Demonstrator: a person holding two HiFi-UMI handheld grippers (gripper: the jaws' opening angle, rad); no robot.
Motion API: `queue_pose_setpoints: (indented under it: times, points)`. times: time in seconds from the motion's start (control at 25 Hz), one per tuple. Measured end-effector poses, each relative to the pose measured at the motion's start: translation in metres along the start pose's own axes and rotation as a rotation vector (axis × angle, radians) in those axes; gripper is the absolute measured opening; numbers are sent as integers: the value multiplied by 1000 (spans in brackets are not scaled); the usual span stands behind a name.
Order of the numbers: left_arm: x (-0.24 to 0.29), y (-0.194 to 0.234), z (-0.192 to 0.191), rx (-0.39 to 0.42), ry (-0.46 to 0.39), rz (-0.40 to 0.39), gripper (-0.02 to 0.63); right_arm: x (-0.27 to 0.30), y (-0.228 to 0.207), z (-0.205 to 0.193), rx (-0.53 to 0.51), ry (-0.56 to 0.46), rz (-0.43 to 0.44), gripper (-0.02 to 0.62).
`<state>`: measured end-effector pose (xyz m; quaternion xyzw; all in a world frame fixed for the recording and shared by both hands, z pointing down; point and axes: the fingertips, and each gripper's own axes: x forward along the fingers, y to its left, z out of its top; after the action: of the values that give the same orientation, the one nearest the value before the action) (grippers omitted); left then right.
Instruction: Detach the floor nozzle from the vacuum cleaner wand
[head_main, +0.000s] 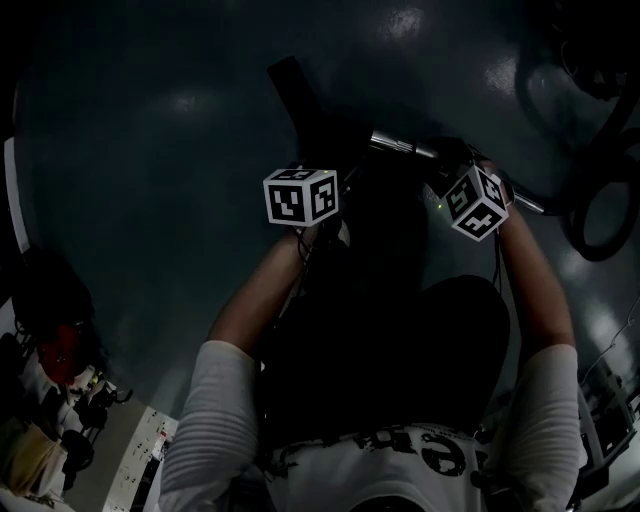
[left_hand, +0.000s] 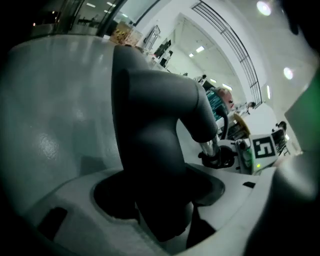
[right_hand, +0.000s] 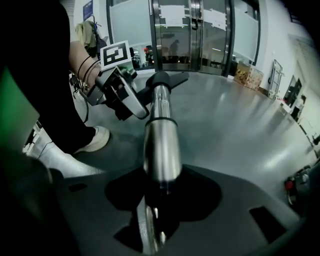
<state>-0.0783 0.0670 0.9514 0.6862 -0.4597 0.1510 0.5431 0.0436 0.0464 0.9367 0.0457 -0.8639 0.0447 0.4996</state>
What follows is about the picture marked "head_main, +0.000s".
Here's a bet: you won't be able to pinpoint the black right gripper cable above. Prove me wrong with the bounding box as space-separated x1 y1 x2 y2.
491 232 504 297

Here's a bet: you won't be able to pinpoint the white printed t-shirt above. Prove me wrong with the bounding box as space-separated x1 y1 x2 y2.
157 339 589 512

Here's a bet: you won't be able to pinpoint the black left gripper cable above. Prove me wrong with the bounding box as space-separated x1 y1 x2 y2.
294 224 322 269

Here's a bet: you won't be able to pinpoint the yellow folded cloth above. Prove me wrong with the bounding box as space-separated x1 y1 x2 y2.
0 422 65 497

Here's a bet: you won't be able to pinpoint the person's right forearm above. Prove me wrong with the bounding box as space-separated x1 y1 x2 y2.
482 160 577 362

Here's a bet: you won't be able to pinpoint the black vacuum hose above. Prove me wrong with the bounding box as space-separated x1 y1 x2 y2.
513 44 640 263

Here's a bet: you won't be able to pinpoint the person's left forearm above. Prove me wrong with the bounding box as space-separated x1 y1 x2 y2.
207 225 307 359

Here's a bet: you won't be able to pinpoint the red cloth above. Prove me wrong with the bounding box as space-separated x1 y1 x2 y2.
38 323 85 386

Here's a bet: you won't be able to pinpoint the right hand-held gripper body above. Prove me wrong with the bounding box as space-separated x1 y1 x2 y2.
430 137 510 242

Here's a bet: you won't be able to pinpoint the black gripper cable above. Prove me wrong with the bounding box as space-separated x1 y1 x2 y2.
491 232 504 297
294 224 322 269

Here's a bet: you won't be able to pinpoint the white framed glass panel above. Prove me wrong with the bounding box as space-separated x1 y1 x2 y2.
3 137 32 254

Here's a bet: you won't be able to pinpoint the black trousers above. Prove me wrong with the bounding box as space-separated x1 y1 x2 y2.
258 172 512 444

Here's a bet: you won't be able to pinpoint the vacuum wand with floor nozzle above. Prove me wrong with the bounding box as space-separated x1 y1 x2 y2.
368 128 545 215

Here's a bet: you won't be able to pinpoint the cluttered white equipment desk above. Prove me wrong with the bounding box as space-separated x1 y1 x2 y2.
577 359 640 504

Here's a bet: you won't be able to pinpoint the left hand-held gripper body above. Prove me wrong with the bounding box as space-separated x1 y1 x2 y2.
263 168 340 227

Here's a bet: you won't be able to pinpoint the white perforated board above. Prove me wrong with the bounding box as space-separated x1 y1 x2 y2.
102 404 180 512

